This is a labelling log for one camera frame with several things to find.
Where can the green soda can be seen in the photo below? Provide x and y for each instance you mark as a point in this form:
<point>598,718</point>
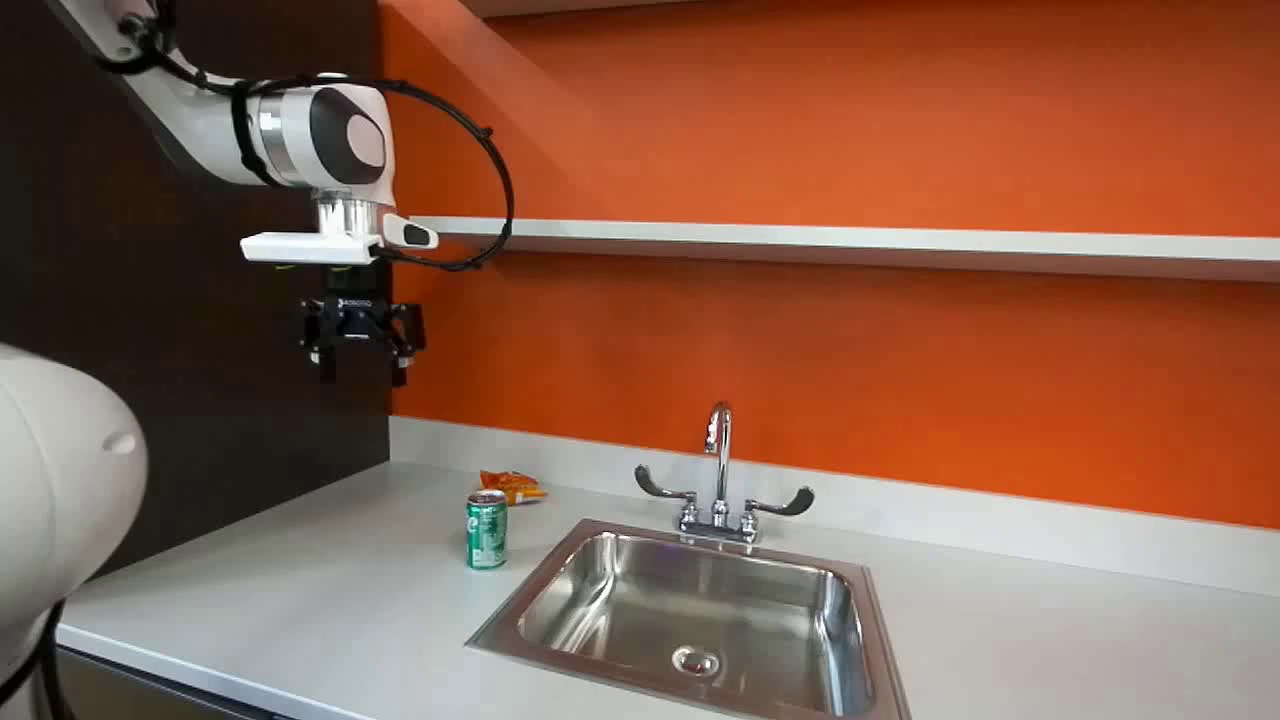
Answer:
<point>487,528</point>

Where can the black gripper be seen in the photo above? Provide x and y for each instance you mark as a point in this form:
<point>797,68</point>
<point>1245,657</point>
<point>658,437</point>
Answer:
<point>356,309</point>

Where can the orange snack bag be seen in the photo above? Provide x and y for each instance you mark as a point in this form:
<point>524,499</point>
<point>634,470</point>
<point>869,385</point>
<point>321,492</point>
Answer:
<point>515,490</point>

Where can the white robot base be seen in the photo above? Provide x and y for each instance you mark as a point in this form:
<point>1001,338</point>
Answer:
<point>74,470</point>

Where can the chrome faucet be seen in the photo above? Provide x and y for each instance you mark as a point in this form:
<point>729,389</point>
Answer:
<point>717,519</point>

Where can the dark wood cabinet panel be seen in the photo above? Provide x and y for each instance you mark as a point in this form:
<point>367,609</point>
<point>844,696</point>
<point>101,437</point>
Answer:
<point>129,271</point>

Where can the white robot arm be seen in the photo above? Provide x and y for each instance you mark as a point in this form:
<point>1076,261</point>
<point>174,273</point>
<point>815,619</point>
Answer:
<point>321,132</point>

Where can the white lower wall shelf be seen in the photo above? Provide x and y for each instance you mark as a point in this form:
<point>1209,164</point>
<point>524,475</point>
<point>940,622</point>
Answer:
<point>952,250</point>

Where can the stainless steel sink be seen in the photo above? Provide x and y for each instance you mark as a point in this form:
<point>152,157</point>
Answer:
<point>759,633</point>

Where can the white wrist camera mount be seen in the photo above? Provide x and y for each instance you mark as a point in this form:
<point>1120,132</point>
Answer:
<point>351,234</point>

